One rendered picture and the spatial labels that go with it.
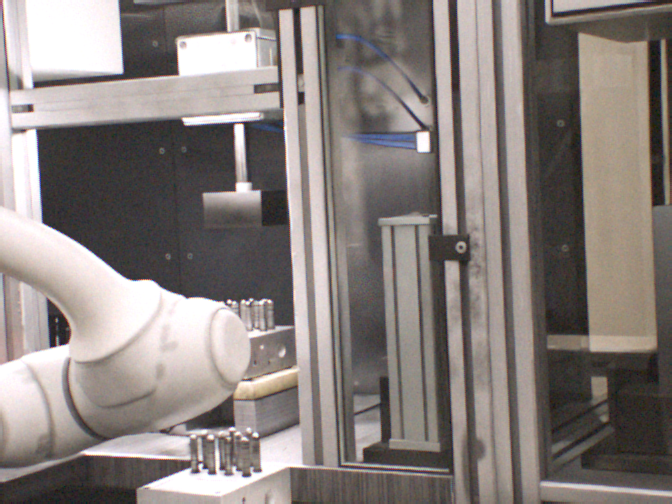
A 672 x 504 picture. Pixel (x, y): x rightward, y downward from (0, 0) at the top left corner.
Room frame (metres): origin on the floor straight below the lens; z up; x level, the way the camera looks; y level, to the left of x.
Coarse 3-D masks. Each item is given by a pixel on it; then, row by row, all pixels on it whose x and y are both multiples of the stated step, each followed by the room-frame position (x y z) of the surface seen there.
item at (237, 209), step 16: (240, 128) 1.64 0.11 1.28; (240, 144) 1.64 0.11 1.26; (240, 160) 1.64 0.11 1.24; (240, 176) 1.65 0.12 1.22; (240, 192) 1.62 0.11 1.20; (256, 192) 1.61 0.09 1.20; (272, 192) 1.63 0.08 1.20; (208, 208) 1.64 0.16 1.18; (224, 208) 1.63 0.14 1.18; (240, 208) 1.62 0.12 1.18; (256, 208) 1.61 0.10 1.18; (272, 208) 1.63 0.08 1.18; (208, 224) 1.64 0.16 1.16; (224, 224) 1.63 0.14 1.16; (240, 224) 1.62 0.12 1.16; (256, 224) 1.61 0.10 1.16; (272, 224) 1.63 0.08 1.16
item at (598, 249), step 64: (576, 64) 1.25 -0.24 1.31; (640, 64) 1.22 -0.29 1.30; (576, 128) 1.25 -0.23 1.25; (640, 128) 1.23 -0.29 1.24; (576, 192) 1.25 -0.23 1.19; (640, 192) 1.23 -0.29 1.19; (576, 256) 1.26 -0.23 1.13; (640, 256) 1.23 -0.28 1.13; (576, 320) 1.26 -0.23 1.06; (640, 320) 1.23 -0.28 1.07; (576, 384) 1.26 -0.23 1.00; (640, 384) 1.23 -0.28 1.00; (576, 448) 1.26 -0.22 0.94; (640, 448) 1.23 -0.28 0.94
